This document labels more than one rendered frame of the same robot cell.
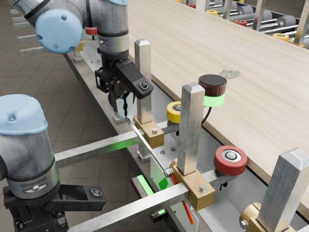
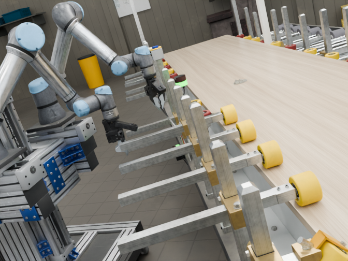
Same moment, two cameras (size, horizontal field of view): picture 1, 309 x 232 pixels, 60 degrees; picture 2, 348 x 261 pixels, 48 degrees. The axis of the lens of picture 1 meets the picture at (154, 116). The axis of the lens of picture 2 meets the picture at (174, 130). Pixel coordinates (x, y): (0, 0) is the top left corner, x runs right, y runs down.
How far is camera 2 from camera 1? 1.51 m
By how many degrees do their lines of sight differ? 27
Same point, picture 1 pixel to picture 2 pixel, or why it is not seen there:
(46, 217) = (115, 130)
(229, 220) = not seen: hidden behind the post
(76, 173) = (172, 192)
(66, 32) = (120, 67)
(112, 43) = (145, 71)
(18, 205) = (106, 123)
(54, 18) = (115, 63)
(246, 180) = not seen: hidden behind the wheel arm
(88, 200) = (129, 125)
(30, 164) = (107, 104)
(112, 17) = (143, 60)
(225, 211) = not seen: hidden behind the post
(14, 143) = (102, 96)
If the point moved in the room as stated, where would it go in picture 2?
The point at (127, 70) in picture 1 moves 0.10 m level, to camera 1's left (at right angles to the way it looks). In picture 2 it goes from (154, 82) to (138, 85)
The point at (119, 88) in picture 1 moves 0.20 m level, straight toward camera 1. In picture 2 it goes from (153, 91) to (144, 103)
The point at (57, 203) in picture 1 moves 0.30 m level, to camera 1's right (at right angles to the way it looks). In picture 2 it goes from (118, 123) to (174, 114)
